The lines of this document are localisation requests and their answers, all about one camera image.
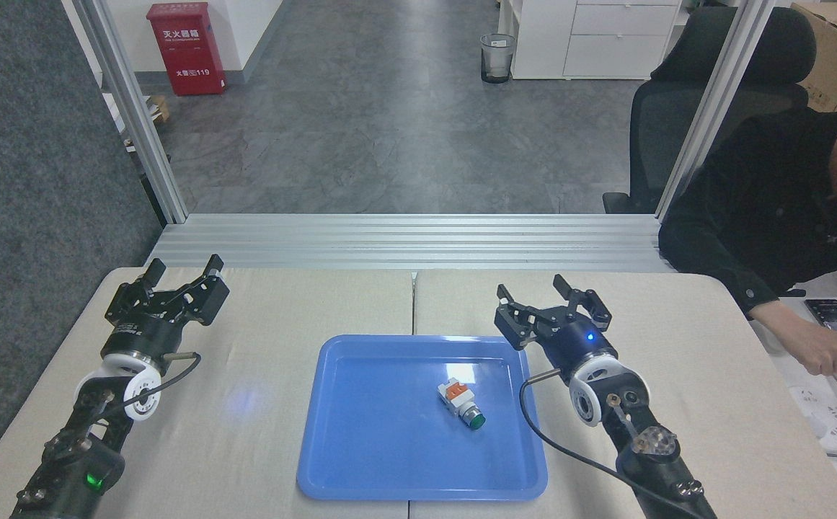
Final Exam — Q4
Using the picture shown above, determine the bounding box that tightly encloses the silver aluminium post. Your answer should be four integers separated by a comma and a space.
654, 0, 779, 218
72, 0, 189, 225

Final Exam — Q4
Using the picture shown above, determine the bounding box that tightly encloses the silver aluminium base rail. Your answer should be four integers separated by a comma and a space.
146, 213, 678, 272

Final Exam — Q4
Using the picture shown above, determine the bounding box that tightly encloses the red fire extinguisher box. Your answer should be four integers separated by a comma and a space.
146, 2, 229, 97

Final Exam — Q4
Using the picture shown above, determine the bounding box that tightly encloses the person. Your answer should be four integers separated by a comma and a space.
657, 107, 837, 329

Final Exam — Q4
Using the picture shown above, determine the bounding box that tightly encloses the person's hand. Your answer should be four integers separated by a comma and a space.
787, 319, 837, 378

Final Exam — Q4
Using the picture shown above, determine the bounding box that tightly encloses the wire mesh trash bin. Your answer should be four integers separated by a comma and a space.
480, 33, 518, 84

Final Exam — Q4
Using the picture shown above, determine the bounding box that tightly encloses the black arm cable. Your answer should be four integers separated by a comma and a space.
518, 368, 678, 519
94, 351, 202, 420

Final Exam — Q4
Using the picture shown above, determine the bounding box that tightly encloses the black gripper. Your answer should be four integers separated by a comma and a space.
493, 273, 619, 380
103, 253, 231, 365

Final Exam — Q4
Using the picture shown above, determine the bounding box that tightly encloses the black office chair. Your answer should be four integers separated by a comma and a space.
603, 6, 818, 215

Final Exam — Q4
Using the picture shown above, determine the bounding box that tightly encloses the white drawer cabinet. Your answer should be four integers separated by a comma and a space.
497, 0, 683, 81

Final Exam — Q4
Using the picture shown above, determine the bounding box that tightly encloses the white power strip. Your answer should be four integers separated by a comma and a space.
786, 386, 837, 455

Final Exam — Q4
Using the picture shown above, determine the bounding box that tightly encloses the dark grey partition panel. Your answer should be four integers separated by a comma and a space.
0, 0, 167, 500

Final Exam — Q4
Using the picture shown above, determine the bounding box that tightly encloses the green push button switch part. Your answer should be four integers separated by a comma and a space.
438, 380, 487, 430

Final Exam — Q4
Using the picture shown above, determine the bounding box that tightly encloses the blue plastic tray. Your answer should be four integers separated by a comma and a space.
296, 334, 549, 502

